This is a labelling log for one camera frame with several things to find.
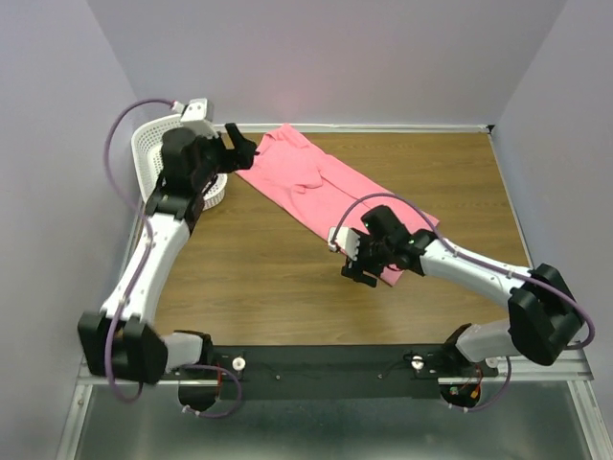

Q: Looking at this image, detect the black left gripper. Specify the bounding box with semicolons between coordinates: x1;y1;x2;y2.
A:
193;123;257;190

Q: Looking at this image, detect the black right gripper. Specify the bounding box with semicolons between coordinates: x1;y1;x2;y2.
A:
341;226;393;287

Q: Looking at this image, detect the pink t shirt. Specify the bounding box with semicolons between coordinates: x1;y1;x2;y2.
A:
235;123;441;288

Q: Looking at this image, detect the white perforated plastic basket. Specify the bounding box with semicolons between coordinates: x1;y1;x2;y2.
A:
131;114;228;211

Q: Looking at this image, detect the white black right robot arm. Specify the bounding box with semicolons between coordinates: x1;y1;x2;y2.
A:
328;205;585;376

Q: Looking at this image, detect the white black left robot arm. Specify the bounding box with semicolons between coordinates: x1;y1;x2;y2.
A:
78;123;257;384

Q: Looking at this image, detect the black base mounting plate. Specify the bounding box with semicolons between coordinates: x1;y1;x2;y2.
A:
170;344;498;415

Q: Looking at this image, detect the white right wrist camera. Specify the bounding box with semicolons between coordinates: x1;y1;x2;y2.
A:
328;226;360;261

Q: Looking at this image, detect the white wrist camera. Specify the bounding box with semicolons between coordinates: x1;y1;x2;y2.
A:
328;226;360;261
171;98;218;139

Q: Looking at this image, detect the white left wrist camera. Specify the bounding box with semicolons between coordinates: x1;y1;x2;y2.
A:
171;98;218;139

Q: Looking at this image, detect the aluminium extrusion rail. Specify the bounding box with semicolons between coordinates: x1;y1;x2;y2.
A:
58;352;600;459

